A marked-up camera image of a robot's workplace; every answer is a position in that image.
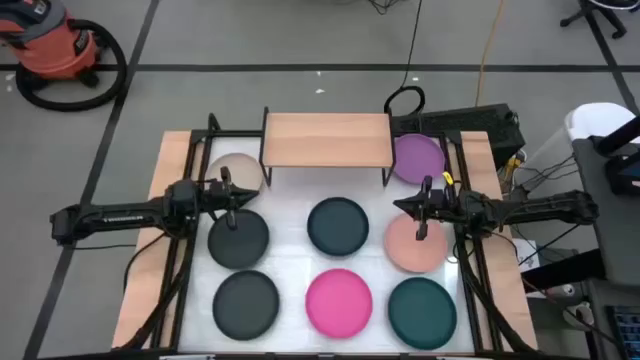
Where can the dark grey plate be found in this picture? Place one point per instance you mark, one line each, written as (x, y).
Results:
(245, 305)
(247, 247)

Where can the beige plate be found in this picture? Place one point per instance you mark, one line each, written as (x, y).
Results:
(245, 167)

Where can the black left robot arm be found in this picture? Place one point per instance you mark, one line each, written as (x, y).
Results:
(115, 217)

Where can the black chair base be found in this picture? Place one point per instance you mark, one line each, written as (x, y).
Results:
(600, 15)

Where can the white plastic bin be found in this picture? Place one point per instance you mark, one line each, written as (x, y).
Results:
(595, 120)

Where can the orange shop vacuum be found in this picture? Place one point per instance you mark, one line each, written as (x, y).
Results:
(55, 50)
(120, 65)

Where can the white paper sheet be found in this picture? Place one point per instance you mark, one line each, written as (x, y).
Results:
(527, 255)

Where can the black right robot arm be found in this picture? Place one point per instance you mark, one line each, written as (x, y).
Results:
(540, 207)

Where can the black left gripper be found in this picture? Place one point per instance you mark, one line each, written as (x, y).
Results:
(220, 192)

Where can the black keyboard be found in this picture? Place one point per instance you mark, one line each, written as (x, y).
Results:
(627, 330)

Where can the peach plate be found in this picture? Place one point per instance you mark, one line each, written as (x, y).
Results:
(415, 252)

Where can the black computer tower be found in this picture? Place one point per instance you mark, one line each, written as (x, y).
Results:
(465, 125)

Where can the pink plate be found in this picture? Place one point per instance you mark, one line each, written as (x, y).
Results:
(339, 303)

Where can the white table mat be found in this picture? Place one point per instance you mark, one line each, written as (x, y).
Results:
(300, 260)

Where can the grey desk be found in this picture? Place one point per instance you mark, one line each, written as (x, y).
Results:
(610, 240)

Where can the black metal table frame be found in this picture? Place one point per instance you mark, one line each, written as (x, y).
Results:
(230, 133)

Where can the dark navy plate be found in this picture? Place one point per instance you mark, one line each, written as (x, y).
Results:
(337, 226)

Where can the teal green plate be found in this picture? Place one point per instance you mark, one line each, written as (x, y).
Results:
(422, 313)

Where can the black device on desk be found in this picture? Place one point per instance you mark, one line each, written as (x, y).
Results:
(622, 170)

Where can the wooden shelf black metal legs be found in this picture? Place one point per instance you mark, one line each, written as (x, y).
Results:
(325, 140)

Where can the purple plate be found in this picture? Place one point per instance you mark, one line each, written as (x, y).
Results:
(417, 157)

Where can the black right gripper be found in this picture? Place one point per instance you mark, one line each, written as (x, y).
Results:
(435, 202)

